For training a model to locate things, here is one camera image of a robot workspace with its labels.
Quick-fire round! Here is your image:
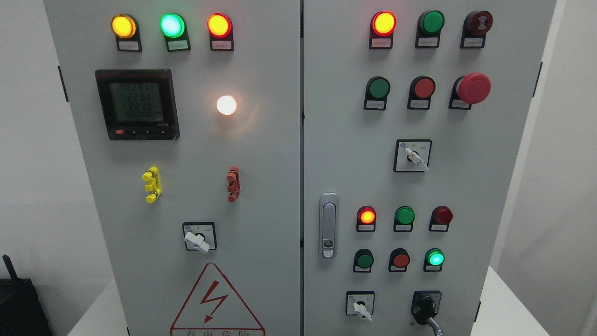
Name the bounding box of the black knob selector switch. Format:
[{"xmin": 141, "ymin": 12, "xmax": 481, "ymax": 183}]
[{"xmin": 411, "ymin": 291, "xmax": 442, "ymax": 325}]

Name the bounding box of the red terminal connector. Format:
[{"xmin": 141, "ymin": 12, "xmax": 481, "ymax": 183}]
[{"xmin": 226, "ymin": 166, "xmax": 241, "ymax": 203}]

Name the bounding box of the red lit lamp lower left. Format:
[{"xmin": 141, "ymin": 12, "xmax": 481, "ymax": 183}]
[{"xmin": 356, "ymin": 205, "xmax": 377, "ymax": 232}]

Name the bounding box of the red lit lamp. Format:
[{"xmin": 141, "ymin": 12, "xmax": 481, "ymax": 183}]
[
  {"xmin": 356, "ymin": 205, "xmax": 377, "ymax": 232},
  {"xmin": 369, "ymin": 10, "xmax": 397, "ymax": 49}
]

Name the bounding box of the white lit indicator lamp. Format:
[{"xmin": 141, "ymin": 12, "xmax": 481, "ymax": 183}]
[{"xmin": 216, "ymin": 95, "xmax": 237, "ymax": 116}]

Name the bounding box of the green push button lower left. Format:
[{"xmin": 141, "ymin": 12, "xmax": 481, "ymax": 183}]
[{"xmin": 353, "ymin": 248, "xmax": 375, "ymax": 273}]

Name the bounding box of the green push button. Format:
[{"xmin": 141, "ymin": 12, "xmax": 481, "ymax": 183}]
[
  {"xmin": 364, "ymin": 76, "xmax": 390, "ymax": 111},
  {"xmin": 353, "ymin": 248, "xmax": 375, "ymax": 273},
  {"xmin": 423, "ymin": 247, "xmax": 445, "ymax": 273}
]

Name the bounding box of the green push button upper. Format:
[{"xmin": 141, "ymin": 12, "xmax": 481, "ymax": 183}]
[{"xmin": 364, "ymin": 76, "xmax": 390, "ymax": 111}]

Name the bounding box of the green lamp lower middle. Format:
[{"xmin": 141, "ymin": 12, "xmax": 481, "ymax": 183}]
[{"xmin": 394, "ymin": 206, "xmax": 416, "ymax": 232}]

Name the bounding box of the grey left cabinet door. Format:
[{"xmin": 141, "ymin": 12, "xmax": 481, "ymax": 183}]
[{"xmin": 43, "ymin": 0, "xmax": 301, "ymax": 336}]

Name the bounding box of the grey cabinet door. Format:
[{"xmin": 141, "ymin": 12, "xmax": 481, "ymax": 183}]
[
  {"xmin": 43, "ymin": 0, "xmax": 301, "ymax": 336},
  {"xmin": 304, "ymin": 0, "xmax": 556, "ymax": 336}
]

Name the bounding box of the grey right cabinet door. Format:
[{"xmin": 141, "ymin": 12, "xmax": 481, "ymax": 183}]
[{"xmin": 304, "ymin": 0, "xmax": 556, "ymax": 336}]

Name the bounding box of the red push button lower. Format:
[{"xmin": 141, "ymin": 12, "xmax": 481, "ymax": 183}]
[{"xmin": 388, "ymin": 248, "xmax": 411, "ymax": 272}]

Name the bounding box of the red push button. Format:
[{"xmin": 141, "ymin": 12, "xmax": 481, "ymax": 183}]
[
  {"xmin": 407, "ymin": 75, "xmax": 436, "ymax": 110},
  {"xmin": 388, "ymin": 248, "xmax": 411, "ymax": 272}
]

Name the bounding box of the yellow terminal connector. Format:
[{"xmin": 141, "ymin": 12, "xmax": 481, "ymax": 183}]
[{"xmin": 141, "ymin": 166, "xmax": 162, "ymax": 203}]

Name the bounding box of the red push button upper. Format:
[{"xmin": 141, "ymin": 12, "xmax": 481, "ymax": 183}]
[{"xmin": 407, "ymin": 75, "xmax": 436, "ymax": 110}]

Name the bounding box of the red lamp lower right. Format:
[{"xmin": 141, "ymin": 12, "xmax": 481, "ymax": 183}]
[{"xmin": 428, "ymin": 206, "xmax": 453, "ymax": 232}]

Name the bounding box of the red lit lamp top right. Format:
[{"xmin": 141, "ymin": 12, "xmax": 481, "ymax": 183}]
[{"xmin": 369, "ymin": 10, "xmax": 397, "ymax": 49}]

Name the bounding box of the green push button lower right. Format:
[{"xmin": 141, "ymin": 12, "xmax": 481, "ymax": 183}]
[{"xmin": 423, "ymin": 247, "xmax": 445, "ymax": 273}]

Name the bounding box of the red lit lamp left door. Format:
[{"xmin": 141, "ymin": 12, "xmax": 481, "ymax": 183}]
[{"xmin": 207, "ymin": 12, "xmax": 234, "ymax": 51}]

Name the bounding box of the red warning triangle sticker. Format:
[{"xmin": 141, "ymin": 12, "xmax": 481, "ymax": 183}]
[{"xmin": 170, "ymin": 262, "xmax": 266, "ymax": 336}]

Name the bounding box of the black digital power meter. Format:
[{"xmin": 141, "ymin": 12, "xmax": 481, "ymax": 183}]
[{"xmin": 95, "ymin": 69, "xmax": 180, "ymax": 140}]

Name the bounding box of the green lamp top right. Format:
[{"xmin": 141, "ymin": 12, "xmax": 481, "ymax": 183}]
[{"xmin": 415, "ymin": 9, "xmax": 445, "ymax": 49}]

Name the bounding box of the green lit indicator lamp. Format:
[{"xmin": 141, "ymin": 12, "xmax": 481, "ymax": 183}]
[{"xmin": 160, "ymin": 13, "xmax": 191, "ymax": 52}]

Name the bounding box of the red emergency stop mushroom button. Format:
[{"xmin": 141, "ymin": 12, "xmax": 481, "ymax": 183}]
[{"xmin": 448, "ymin": 72, "xmax": 491, "ymax": 110}]

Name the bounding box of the yellow indicator lamp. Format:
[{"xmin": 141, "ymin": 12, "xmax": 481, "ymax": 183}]
[{"xmin": 111, "ymin": 13, "xmax": 142, "ymax": 52}]

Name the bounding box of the dark red buzzer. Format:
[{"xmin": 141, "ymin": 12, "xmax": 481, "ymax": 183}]
[{"xmin": 460, "ymin": 10, "xmax": 493, "ymax": 49}]

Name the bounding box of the black device with antenna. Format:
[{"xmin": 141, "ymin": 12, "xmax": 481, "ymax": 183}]
[{"xmin": 0, "ymin": 254, "xmax": 52, "ymax": 336}]

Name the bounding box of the silver door handle lock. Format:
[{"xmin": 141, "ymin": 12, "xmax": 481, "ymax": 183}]
[{"xmin": 319, "ymin": 193, "xmax": 339, "ymax": 259}]

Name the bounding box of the white selector switch middle right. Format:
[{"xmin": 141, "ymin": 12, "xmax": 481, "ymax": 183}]
[{"xmin": 394, "ymin": 140, "xmax": 432, "ymax": 173}]

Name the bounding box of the white selector switch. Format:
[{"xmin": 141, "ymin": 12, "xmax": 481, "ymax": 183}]
[
  {"xmin": 345, "ymin": 291, "xmax": 375, "ymax": 322},
  {"xmin": 394, "ymin": 140, "xmax": 432, "ymax": 173}
]

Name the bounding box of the white selector switch left door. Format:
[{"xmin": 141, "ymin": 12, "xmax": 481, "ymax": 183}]
[{"xmin": 182, "ymin": 222, "xmax": 218, "ymax": 254}]

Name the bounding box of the white selector switch bottom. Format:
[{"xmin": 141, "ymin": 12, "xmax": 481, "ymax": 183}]
[{"xmin": 345, "ymin": 291, "xmax": 375, "ymax": 322}]

